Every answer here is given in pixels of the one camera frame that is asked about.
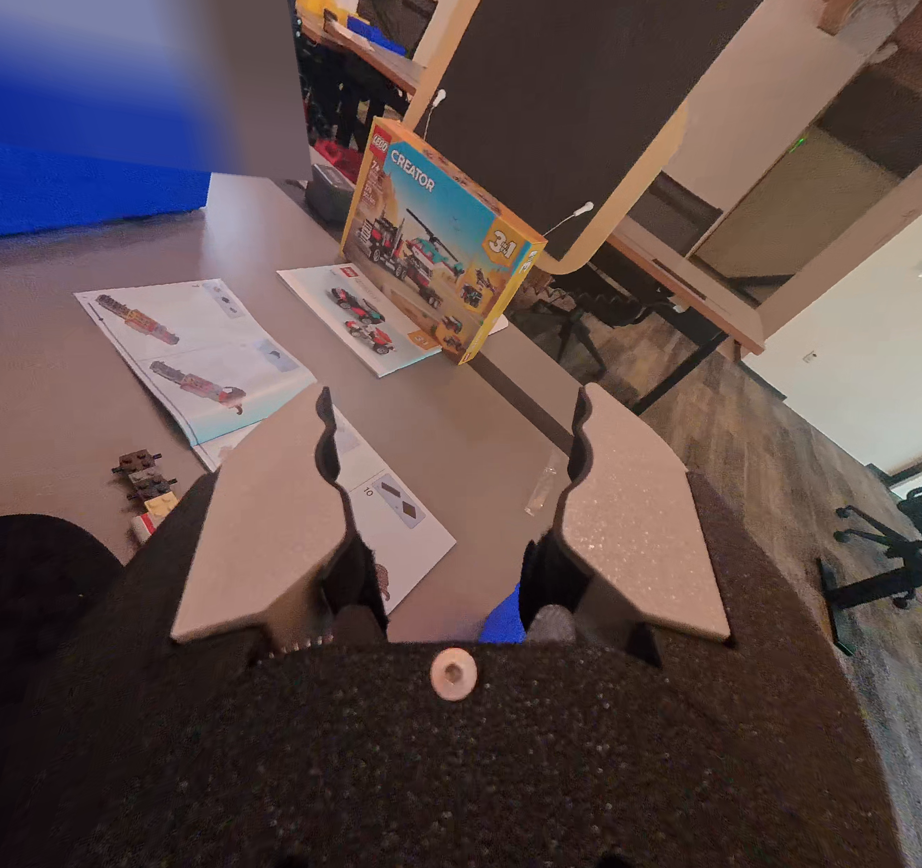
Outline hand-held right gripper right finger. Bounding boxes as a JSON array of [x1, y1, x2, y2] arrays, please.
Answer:
[[517, 383, 731, 644]]

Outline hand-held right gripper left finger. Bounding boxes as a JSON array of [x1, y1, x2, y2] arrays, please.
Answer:
[[170, 385, 390, 656]]

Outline partly built lego truck chassis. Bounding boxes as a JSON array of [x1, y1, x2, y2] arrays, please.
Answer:
[[111, 449, 181, 542]]

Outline open lego instruction booklet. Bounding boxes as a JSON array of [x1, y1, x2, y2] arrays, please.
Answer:
[[74, 279, 458, 620]]

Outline closed lego instruction booklet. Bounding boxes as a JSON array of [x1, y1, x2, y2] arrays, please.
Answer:
[[277, 263, 442, 379]]

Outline yellow lego set box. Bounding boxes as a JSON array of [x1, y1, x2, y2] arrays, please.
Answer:
[[339, 116, 548, 366]]

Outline blue storage bin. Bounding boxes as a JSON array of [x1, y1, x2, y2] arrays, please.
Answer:
[[346, 14, 408, 56]]

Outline clear plastic bag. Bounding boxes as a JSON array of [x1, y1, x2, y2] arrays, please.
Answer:
[[524, 446, 570, 517]]

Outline blue cloth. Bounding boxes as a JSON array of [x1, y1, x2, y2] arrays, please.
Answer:
[[479, 583, 527, 646]]

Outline black office chair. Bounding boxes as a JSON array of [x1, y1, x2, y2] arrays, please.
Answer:
[[817, 486, 922, 656], [510, 263, 674, 382]]

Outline long wooden desk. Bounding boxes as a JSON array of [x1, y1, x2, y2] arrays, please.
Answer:
[[608, 216, 766, 359]]

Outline black box device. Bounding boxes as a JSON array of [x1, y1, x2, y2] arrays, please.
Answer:
[[306, 162, 358, 225]]

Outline dark desk divider panel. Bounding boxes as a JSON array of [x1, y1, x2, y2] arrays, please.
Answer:
[[403, 0, 808, 277]]

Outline wooden desk with clutter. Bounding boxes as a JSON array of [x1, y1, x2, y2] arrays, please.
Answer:
[[294, 0, 437, 98]]

